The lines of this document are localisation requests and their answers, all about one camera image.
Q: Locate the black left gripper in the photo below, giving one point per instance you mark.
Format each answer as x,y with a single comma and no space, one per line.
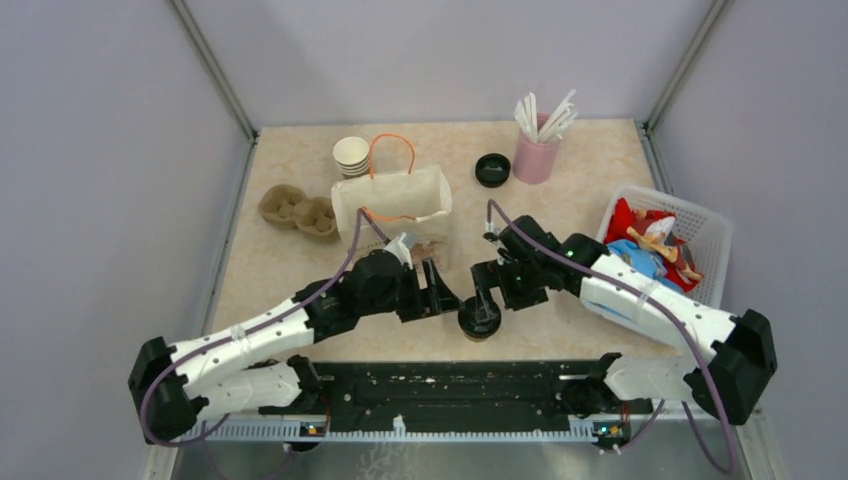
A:
440,298

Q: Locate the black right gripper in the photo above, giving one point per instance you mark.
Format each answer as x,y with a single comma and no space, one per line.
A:
493,274

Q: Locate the black plastic cup lid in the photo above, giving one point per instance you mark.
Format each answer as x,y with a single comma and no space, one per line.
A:
479,320

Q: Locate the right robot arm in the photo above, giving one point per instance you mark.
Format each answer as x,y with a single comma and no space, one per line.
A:
724,361

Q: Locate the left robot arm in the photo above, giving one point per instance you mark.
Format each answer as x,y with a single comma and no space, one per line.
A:
176,386

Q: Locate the spare black cup lid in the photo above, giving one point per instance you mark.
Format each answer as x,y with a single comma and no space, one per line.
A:
492,170

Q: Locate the pink straw holder cup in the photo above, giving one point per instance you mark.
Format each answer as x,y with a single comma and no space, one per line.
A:
533,163

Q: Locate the blue cartoon packet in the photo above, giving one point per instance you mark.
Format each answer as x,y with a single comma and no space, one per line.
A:
646,262

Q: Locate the white wrapped straws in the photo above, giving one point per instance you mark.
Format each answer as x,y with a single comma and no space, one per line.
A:
545,128

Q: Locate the stack of paper cups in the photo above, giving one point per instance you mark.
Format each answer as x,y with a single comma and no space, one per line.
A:
352,156

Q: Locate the red snack packet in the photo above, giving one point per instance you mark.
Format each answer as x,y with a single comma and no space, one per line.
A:
653,230

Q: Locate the white plastic basket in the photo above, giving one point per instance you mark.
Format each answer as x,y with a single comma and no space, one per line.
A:
707,233

